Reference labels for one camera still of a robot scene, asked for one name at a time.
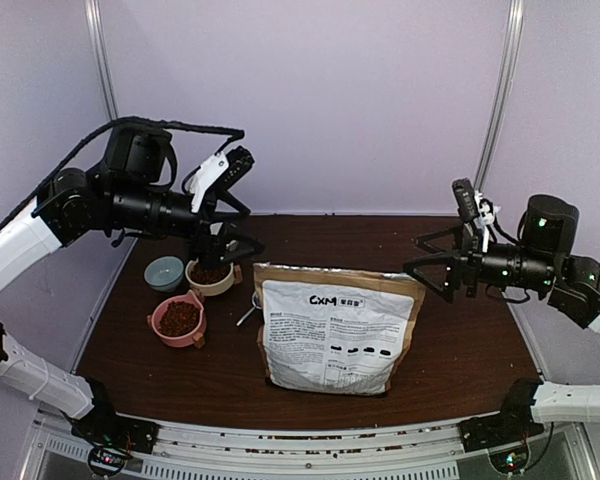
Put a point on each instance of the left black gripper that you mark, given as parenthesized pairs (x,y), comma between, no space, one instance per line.
(210,252)

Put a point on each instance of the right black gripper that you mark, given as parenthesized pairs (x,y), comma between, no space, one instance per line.
(471,260)

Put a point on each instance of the cream pet bowl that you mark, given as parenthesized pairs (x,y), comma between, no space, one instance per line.
(209,283)

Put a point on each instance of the metal scoop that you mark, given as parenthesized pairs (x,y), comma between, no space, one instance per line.
(255,305)

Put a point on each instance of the pink pet bowl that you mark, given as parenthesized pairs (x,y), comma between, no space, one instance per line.
(180,321)

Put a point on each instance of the dog food bag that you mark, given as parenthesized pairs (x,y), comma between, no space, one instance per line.
(335,331)

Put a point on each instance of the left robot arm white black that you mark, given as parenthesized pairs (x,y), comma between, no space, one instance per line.
(129,193)

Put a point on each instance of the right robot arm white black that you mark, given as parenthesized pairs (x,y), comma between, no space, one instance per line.
(537,259)

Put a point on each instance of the teal ceramic bowl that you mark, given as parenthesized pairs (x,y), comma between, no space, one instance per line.
(164,274)

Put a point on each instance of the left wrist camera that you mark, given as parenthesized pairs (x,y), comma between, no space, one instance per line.
(222,169)

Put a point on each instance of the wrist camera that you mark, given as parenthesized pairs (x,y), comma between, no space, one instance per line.
(222,169)
(477,213)

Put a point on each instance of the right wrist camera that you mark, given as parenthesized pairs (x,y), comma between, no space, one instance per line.
(477,213)

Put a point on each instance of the right aluminium frame post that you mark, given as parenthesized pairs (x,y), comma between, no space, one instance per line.
(508,62)

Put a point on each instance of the aluminium frame post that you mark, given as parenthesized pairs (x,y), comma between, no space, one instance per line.
(508,62)
(95,27)

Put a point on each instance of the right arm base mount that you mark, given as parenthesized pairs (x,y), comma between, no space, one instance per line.
(487,432)

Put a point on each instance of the front aluminium rail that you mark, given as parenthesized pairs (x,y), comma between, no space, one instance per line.
(431,450)

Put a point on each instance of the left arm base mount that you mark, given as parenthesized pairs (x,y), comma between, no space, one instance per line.
(126,434)

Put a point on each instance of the left aluminium frame post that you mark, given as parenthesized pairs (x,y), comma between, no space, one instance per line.
(95,27)

